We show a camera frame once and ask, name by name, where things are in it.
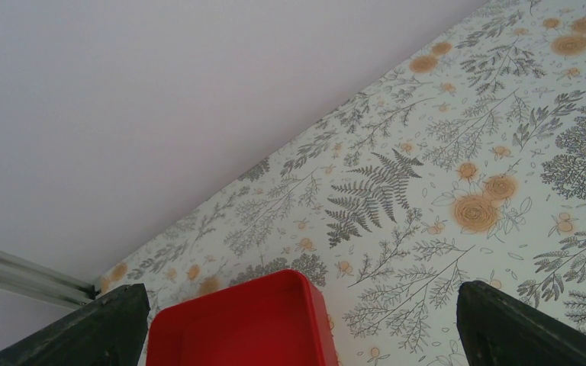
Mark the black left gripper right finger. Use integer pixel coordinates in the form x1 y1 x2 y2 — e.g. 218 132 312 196
456 281 586 365

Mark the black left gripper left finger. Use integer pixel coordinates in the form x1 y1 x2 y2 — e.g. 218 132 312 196
0 284 150 365

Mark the red plastic tray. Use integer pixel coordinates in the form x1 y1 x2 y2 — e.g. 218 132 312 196
146 269 339 366

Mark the floral table mat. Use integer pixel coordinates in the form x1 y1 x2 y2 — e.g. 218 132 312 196
101 1 586 365

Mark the aluminium corner post left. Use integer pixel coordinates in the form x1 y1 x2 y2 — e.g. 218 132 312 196
0 250 99 309

